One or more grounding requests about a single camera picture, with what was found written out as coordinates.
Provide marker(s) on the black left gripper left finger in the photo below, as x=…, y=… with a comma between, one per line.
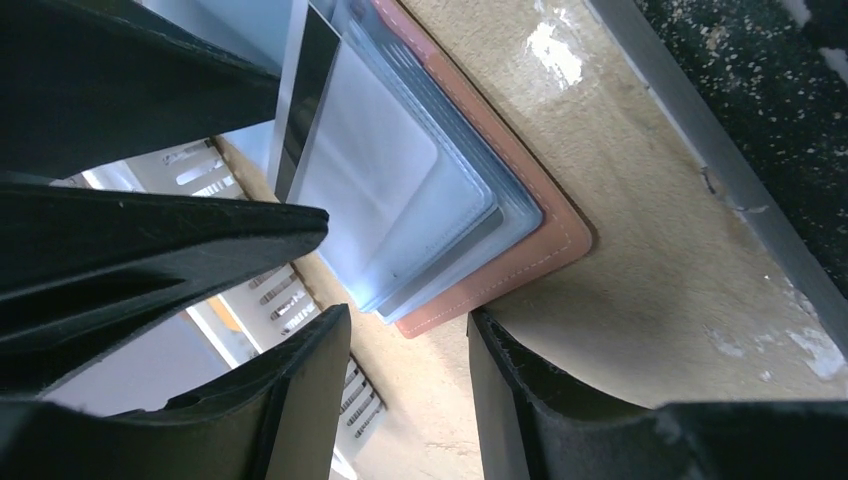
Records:
x=273, y=417

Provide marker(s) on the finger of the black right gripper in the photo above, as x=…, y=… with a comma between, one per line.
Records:
x=85, y=83
x=84, y=271

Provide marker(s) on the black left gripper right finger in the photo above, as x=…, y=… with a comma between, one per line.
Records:
x=536, y=421

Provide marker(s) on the tan leather card holder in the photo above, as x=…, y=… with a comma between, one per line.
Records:
x=538, y=232

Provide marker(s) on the silver grey card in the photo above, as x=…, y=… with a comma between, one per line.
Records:
x=398, y=192

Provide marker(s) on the white plastic basket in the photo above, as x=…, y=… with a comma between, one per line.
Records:
x=204, y=340

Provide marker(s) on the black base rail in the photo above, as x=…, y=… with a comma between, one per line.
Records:
x=758, y=91

